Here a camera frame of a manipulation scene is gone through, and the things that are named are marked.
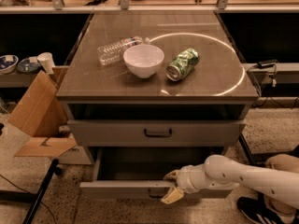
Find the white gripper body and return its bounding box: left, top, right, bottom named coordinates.
left=177, top=164, right=206, bottom=194

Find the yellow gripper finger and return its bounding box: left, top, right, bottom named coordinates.
left=161, top=186, right=184, bottom=204
left=164, top=170, right=179, bottom=180

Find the grey drawer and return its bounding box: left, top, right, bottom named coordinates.
left=80, top=147, right=223, bottom=200
left=68, top=119, right=246, bottom=147

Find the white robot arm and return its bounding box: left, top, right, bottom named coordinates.
left=161, top=155, right=299, bottom=209

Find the grey drawer cabinet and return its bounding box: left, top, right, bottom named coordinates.
left=55, top=10, right=260, bottom=173

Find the grey top drawer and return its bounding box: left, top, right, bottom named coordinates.
left=68, top=119, right=246, bottom=147

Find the black white sneaker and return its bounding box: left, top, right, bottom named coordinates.
left=236, top=197, right=284, bottom=224

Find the green soda can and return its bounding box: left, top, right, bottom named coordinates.
left=166, top=48, right=199, bottom=81

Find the black stand leg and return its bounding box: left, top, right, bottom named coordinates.
left=22, top=159, right=60, bottom=224

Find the clear plastic water bottle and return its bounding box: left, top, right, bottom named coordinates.
left=97, top=36, right=150, bottom=65

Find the black power adapter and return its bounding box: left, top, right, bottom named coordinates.
left=257, top=59, right=278, bottom=69

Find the brown cardboard box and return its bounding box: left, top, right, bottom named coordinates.
left=7, top=71, right=76, bottom=158

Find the white paper cup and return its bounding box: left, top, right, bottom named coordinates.
left=37, top=52, right=55, bottom=74

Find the blue white bowl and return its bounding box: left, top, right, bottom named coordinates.
left=0, top=55, right=19, bottom=74

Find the black metal frame leg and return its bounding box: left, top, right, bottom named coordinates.
left=238, top=133, right=256, bottom=165

